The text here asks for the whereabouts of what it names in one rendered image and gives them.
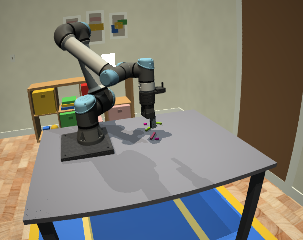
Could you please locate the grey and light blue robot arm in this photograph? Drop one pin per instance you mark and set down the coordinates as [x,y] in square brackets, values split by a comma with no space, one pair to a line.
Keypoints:
[98,74]

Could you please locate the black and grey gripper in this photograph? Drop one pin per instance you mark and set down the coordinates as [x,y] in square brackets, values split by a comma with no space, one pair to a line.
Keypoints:
[147,100]

